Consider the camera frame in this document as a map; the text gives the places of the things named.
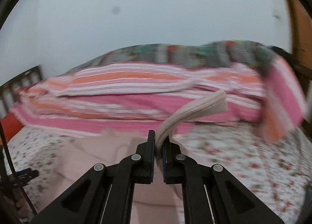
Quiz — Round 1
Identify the red pillow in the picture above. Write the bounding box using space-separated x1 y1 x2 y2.
1 112 24 142

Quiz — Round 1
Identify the wooden headboard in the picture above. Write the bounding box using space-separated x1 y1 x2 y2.
286 0 311 93

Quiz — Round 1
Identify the left hand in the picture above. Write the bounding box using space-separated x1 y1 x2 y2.
13 195 34 220

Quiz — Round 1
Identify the dark patterned green blanket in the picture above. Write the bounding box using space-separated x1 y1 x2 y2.
66 40 278 76

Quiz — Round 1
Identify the floral red rose bedsheet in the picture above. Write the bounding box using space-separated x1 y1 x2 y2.
8 122 311 223

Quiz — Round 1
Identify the black cable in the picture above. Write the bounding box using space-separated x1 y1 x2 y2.
0 121 39 216

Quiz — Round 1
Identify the pink orange striped quilt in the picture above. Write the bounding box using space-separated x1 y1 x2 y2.
10 56 307 143

